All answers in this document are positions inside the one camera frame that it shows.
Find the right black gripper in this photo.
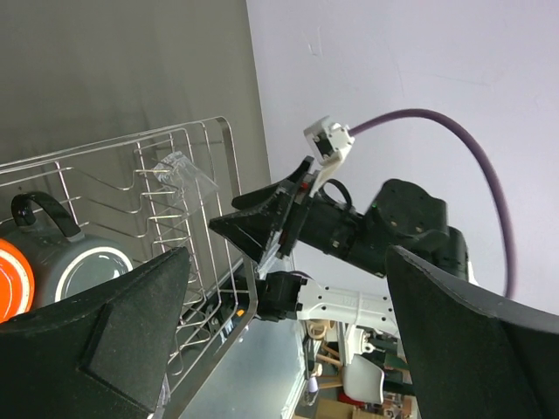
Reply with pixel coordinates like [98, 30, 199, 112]
[208, 156, 362, 265]

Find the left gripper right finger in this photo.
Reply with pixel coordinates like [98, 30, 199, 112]
[386, 246, 558, 418]

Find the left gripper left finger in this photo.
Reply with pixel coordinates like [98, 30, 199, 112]
[1, 247, 190, 418]

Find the clear plastic cup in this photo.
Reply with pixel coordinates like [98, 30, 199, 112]
[152, 151, 218, 216]

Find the dark grey ceramic mug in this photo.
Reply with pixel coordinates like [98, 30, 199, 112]
[1, 191, 133, 309]

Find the orange mug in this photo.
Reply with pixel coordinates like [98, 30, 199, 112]
[1, 239, 35, 323]

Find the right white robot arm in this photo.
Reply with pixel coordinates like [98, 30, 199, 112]
[208, 156, 469, 280]

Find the wire dish rack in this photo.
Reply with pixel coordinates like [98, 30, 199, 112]
[1, 117, 256, 418]

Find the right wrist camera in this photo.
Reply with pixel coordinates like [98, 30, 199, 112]
[303, 116, 355, 196]

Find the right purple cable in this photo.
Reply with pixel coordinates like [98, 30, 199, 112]
[349, 107, 519, 298]

